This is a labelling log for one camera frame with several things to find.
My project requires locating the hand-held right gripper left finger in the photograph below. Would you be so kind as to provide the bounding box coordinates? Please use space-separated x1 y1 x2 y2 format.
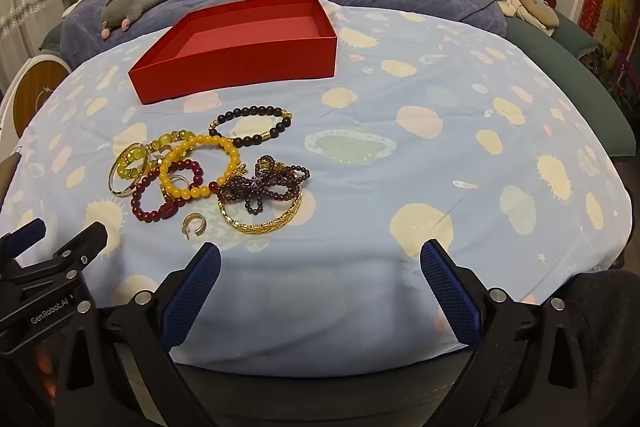
54 241 222 427

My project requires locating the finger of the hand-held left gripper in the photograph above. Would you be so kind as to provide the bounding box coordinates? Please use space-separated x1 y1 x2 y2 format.
0 218 47 265
0 222 109 298

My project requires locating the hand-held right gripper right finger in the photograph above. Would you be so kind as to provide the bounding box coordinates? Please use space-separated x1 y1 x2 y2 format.
419 238 596 427

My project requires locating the gold hoop earring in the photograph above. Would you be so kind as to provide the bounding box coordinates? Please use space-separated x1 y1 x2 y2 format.
181 213 208 240

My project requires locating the thin gold bangle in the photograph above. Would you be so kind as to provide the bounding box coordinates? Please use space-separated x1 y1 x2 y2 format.
109 157 151 196

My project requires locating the dark red bead bracelet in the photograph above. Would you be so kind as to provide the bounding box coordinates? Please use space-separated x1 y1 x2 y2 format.
131 159 205 224

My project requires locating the gold chain bracelet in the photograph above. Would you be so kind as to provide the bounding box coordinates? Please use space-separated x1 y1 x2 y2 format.
216 192 303 230

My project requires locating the amber glass bead bracelet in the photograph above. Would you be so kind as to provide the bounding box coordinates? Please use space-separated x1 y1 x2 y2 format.
114 130 198 180

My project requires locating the purple bead bracelet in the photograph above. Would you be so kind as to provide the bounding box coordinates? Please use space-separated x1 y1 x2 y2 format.
215 154 311 215

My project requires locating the yellow bead bracelet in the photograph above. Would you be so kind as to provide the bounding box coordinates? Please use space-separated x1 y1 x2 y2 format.
159 134 240 202

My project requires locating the black bead bracelet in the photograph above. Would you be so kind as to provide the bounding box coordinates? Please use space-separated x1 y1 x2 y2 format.
208 105 294 149

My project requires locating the red cardboard box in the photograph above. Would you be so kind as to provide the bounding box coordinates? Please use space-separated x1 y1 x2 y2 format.
128 0 338 106

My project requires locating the person's left hand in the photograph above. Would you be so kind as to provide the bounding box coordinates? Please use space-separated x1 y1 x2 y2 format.
32 342 58 408

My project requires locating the light blue planet-print sheet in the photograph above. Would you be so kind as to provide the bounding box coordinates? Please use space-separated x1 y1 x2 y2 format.
0 0 631 378

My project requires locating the white and wood round stand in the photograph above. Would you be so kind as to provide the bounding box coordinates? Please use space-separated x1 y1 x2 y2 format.
0 52 71 138

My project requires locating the white lace curtain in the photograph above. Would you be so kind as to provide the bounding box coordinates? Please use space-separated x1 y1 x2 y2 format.
0 0 68 72

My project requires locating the beige round plush toy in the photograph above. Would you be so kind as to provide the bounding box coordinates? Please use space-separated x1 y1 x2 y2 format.
510 0 560 32

